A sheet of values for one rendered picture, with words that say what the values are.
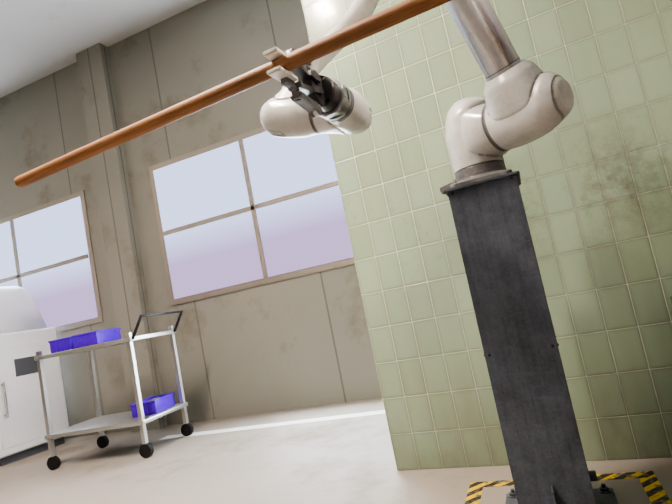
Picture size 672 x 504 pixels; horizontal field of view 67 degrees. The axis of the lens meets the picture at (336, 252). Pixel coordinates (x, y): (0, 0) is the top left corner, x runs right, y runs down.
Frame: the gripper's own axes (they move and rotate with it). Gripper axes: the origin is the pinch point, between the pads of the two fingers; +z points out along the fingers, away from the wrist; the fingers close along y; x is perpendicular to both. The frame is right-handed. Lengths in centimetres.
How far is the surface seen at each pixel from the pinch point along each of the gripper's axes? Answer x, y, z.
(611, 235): -57, 42, -121
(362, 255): 38, 29, -122
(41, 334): 393, 22, -222
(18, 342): 393, 26, -200
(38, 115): 399, -196, -255
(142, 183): 286, -94, -262
